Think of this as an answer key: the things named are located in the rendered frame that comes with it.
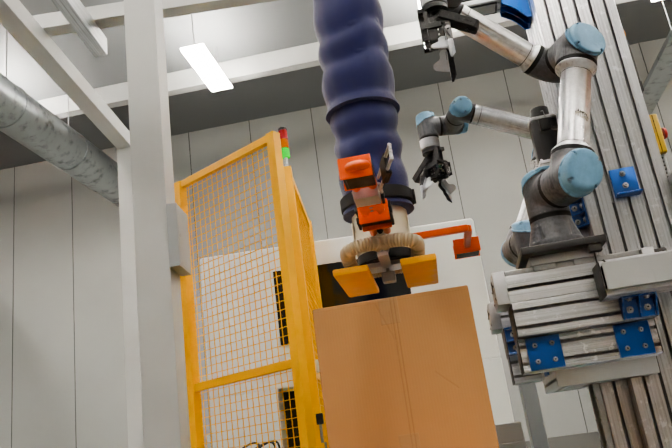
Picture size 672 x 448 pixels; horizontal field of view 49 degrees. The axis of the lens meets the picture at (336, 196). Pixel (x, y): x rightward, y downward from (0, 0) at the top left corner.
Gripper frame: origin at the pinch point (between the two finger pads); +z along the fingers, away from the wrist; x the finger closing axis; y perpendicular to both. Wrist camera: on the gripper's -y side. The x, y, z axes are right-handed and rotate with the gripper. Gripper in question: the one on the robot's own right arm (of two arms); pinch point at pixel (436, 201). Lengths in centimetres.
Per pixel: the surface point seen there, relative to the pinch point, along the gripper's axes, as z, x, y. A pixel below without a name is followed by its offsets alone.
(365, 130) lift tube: -8, -56, 28
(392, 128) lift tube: -9, -47, 30
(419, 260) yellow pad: 36, -54, 39
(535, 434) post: 86, 48, -15
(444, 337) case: 60, -62, 51
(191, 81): -456, 275, -680
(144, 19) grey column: -136, -55, -122
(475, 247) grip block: 25.2, -10.7, 22.9
